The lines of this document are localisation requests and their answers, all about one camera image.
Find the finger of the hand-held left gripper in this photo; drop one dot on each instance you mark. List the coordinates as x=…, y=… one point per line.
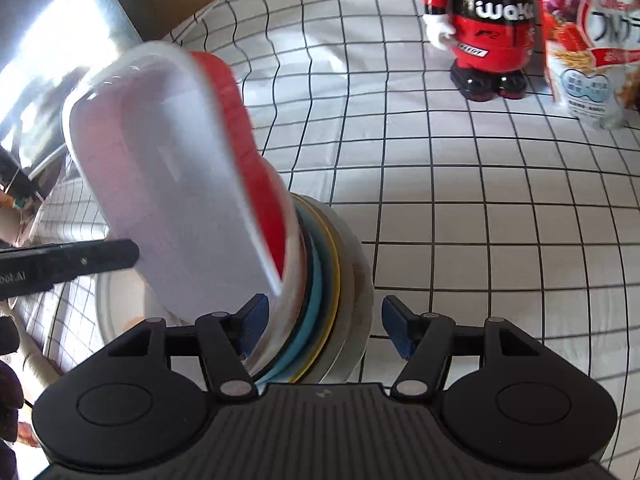
x=75, y=260

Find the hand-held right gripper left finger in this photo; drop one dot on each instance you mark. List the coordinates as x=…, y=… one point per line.
x=252, y=325

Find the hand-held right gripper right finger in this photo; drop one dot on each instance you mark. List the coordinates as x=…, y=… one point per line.
x=397, y=325

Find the white floral bowl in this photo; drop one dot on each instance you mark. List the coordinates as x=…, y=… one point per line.
x=291, y=300

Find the white bowl with yellow rim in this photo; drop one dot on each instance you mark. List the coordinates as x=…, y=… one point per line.
x=335, y=310

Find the blue bowl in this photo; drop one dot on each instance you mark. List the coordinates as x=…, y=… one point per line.
x=312, y=300

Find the pink plastic tray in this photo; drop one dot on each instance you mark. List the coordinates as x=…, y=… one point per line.
x=165, y=175

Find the black checked white tablecloth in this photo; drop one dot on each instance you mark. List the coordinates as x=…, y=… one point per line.
x=450, y=210

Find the dark monitor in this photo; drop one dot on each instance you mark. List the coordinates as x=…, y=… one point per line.
x=50, y=60

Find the panda robot toy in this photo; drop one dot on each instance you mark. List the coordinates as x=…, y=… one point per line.
x=480, y=25

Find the red cereal bag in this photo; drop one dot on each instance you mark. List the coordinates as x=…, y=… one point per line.
x=590, y=35

